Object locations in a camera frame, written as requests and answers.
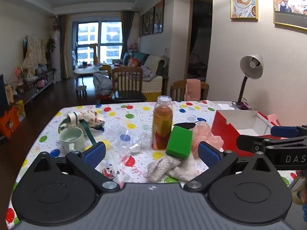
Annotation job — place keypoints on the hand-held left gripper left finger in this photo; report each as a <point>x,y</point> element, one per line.
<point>94,153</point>

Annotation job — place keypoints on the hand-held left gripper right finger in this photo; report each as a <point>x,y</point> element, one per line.
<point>209,154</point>

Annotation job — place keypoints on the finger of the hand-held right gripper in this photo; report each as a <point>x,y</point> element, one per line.
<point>248,142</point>
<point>284,131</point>

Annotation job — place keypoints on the red cardboard box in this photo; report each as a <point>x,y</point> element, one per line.
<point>230,127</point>

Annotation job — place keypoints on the orange liquid plastic bottle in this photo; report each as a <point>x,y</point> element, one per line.
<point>162,127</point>

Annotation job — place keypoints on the person's right hand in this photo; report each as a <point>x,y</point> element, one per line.
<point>301,191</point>

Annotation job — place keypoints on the pink mesh bath puff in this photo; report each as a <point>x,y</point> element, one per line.
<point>207,134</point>

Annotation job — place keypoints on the red print plastic bag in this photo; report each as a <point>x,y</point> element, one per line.
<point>115,170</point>

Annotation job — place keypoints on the pale green mug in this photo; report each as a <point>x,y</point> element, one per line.
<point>72,139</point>

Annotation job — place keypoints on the clear zip plastic bag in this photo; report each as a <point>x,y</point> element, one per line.
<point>122,139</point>

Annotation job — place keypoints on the green sponge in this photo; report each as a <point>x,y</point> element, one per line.
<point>178,142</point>

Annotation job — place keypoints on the printed pouch with green ribbon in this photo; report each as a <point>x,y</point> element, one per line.
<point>88,119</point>

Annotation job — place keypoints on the black cloth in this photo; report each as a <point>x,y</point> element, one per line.
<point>186,125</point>

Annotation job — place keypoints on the white paper sheet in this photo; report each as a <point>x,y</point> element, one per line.
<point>225,106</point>

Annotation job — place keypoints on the grey speckled cloth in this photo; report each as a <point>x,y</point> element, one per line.
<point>162,169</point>

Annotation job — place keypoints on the polka dot tablecloth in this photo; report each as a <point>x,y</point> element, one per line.
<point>144,115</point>

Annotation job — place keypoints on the small white stool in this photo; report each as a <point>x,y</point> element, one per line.
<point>81,89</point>

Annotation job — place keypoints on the pink cloth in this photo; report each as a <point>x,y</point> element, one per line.
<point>193,88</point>

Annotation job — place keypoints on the grey bag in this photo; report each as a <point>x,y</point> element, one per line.
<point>102,82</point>

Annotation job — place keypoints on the white desk lamp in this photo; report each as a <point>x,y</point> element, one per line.
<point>251,66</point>

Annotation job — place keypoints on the wooden chair with black seat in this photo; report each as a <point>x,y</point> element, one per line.
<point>128,81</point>

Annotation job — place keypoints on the white coffee table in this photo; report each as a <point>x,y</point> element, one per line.
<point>86,70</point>

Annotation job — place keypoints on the yellow box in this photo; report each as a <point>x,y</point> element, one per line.
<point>21,110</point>

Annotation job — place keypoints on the pink bag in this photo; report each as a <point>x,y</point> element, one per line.
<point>41,82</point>

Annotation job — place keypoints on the low tv cabinet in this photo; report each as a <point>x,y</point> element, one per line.
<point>36,86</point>

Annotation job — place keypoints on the orange paper bag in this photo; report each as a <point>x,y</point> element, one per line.
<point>9,123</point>

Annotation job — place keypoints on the sofa with cream cover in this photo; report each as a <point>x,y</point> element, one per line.
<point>153,76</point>

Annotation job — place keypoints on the red sofa cushion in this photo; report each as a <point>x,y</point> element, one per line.
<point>133,62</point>

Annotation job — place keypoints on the white tower air conditioner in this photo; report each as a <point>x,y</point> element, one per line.
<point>55,52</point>

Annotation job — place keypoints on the grey and yellow curtain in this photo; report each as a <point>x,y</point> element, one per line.
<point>64,45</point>
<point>127,33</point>

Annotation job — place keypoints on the large window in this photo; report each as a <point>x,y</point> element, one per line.
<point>100,40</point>

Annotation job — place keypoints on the framed food picture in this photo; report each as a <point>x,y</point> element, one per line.
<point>243,0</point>

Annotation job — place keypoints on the framed wall poster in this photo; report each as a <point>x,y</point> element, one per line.
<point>290,2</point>

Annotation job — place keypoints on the row of dark wall pictures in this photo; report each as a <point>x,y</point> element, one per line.
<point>152,19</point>

